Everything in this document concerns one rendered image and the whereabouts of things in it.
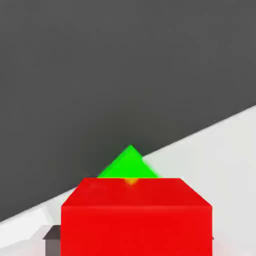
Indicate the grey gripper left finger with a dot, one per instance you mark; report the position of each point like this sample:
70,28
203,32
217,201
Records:
52,242

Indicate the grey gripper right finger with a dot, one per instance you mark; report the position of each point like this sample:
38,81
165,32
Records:
213,248

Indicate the small red cube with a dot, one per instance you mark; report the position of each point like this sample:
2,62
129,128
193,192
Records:
136,220

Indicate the small green cube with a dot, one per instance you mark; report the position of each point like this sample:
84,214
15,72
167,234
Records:
129,164

